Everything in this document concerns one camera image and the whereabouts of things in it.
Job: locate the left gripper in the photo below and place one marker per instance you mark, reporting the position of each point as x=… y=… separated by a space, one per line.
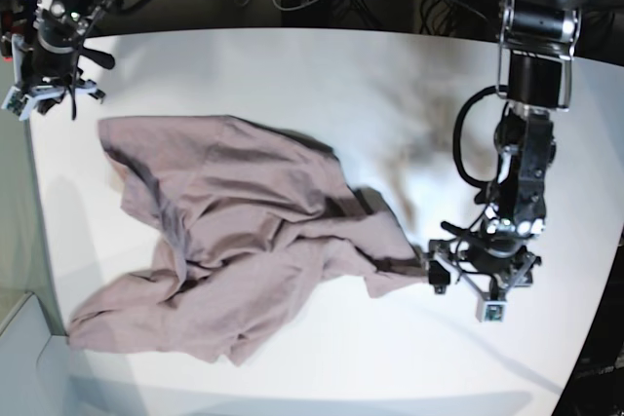
x=492 y=265

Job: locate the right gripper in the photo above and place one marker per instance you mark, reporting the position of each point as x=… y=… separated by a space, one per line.
x=48 y=77

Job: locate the mauve pink t-shirt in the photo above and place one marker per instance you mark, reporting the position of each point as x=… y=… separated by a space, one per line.
x=250 y=220

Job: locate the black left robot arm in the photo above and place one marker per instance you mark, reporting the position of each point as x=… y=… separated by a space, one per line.
x=536 y=41

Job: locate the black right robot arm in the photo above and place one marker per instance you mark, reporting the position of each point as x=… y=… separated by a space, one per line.
x=44 y=41

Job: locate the red black clamp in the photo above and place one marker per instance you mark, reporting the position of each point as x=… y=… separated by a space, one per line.
x=9 y=26

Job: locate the white bin corner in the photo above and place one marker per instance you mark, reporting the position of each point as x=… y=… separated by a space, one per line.
x=35 y=374

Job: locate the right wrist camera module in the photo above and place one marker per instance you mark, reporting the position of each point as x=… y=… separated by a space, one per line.
x=17 y=103

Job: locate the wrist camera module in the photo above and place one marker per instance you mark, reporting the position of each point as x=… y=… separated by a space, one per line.
x=491 y=311
x=17 y=103

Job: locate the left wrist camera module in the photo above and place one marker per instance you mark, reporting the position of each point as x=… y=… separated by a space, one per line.
x=491 y=311

